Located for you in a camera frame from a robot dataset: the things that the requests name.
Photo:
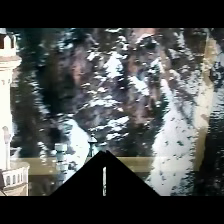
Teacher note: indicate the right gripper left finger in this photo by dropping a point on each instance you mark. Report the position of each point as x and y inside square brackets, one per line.
[86, 180]

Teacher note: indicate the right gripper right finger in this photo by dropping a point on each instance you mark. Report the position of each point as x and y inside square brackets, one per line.
[123, 180]

